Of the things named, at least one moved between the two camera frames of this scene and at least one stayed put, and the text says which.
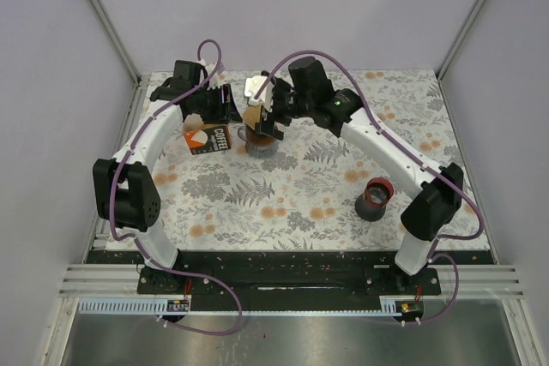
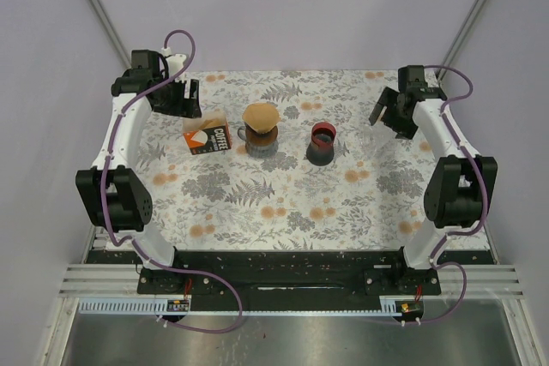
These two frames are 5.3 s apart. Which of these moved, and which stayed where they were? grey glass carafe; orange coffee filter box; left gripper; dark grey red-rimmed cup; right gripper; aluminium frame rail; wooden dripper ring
Moved: left gripper; dark grey red-rimmed cup; right gripper
Stayed: grey glass carafe; aluminium frame rail; orange coffee filter box; wooden dripper ring
